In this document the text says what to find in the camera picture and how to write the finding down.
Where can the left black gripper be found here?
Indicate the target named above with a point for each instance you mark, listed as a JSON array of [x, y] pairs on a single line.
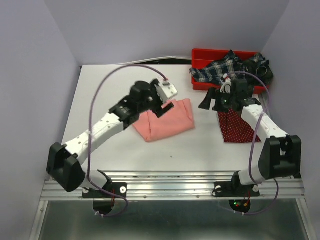
[[153, 91]]

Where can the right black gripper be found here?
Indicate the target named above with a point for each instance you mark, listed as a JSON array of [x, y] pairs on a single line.
[[213, 93]]

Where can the pink pleated skirt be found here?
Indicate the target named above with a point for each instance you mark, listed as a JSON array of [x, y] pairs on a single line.
[[176, 121]]

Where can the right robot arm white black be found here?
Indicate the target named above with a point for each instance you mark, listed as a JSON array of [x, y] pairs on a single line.
[[281, 153]]

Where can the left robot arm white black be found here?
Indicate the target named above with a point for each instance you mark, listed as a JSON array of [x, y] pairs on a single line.
[[65, 161]]

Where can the red polka dot skirt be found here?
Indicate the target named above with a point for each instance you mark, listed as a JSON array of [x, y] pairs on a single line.
[[234, 129]]

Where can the red plastic bin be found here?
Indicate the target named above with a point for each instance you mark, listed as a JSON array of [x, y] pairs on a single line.
[[200, 60]]

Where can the plaid navy skirt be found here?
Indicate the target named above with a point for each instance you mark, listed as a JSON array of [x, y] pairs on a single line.
[[225, 67]]

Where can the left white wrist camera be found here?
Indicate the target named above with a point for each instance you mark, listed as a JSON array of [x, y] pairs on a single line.
[[166, 91]]

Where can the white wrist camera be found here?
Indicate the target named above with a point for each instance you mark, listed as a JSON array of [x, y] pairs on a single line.
[[226, 84], [166, 91]]

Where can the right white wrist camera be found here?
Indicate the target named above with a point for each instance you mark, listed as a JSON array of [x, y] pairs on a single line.
[[226, 84]]

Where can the aluminium frame rail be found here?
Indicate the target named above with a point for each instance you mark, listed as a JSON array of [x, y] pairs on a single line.
[[180, 168]]

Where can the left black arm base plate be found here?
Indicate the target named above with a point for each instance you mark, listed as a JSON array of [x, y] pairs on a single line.
[[107, 193]]

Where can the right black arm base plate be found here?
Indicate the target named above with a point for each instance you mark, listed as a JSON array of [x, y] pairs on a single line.
[[240, 196]]

